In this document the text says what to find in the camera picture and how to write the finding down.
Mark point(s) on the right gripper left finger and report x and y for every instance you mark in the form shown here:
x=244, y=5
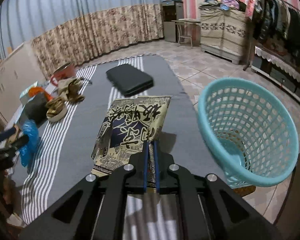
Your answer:
x=145, y=151

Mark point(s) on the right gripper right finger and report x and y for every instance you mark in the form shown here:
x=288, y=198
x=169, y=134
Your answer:
x=156, y=165

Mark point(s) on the printed snack bag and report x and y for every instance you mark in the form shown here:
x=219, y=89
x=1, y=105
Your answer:
x=128, y=124

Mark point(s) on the orange snack wrapper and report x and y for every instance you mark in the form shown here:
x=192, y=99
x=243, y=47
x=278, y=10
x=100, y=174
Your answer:
x=37, y=90

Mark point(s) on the brown stockings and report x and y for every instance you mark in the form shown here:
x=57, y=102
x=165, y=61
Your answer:
x=54, y=106

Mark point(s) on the blue plastic wrapper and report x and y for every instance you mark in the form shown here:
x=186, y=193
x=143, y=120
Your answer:
x=28, y=149

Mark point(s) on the black textured pouch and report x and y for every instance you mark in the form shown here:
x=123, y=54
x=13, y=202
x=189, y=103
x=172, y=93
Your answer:
x=36, y=109

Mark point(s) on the grey striped tablecloth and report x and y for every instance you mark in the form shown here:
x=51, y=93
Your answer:
x=65, y=149

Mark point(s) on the light blue tissue box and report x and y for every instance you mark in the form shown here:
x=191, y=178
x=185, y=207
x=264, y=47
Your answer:
x=24, y=96

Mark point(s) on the black zip case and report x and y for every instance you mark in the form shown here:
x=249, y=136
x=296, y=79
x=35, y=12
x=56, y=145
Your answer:
x=128, y=80

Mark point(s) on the gold round tin lid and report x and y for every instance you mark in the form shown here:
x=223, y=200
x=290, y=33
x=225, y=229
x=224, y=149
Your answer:
x=59, y=116

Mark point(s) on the white cabinet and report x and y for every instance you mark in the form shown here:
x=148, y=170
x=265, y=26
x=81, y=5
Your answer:
x=17, y=72

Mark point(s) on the teal plastic laundry basket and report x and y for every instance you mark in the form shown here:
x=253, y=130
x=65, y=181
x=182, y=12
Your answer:
x=249, y=132

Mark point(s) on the beige cloth pouch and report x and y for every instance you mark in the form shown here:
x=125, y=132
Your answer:
x=68, y=89

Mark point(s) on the pink metal mug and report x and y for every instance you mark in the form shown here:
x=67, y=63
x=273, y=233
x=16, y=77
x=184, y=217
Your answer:
x=63, y=72

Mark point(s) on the small metal stool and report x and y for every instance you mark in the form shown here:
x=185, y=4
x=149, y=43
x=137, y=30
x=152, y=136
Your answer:
x=185, y=28

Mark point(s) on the cloth covered storage cabinet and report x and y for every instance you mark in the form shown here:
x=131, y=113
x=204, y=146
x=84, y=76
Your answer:
x=224, y=33

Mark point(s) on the black water dispenser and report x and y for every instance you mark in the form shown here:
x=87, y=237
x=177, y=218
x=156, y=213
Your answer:
x=171, y=10

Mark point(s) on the blue floral curtain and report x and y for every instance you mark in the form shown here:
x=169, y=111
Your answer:
x=77, y=31

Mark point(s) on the pile of clothes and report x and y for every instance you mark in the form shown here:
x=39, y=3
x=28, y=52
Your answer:
x=223, y=4

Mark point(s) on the low shelf with lace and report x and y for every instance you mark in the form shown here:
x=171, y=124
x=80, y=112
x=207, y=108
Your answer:
x=277, y=70

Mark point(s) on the clothes rack with garments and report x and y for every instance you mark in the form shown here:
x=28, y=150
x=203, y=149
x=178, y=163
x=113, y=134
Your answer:
x=275, y=26

